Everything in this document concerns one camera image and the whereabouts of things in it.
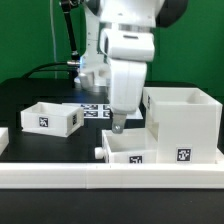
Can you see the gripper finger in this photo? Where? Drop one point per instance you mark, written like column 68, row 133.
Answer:
column 118, row 123

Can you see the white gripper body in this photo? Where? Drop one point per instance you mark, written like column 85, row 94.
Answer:
column 127, row 81

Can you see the white drawer box front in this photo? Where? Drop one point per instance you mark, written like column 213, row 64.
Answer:
column 132, row 146

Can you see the white drawer box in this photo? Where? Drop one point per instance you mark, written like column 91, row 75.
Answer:
column 132, row 146
column 52, row 119

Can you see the white drawer cabinet frame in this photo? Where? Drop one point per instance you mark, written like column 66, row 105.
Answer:
column 185, row 123

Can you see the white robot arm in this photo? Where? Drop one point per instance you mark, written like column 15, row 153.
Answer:
column 122, row 44

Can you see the white marker base plate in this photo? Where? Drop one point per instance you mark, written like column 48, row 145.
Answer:
column 101, row 111

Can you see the white obstacle fence wall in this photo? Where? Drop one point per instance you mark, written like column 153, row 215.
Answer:
column 102, row 176

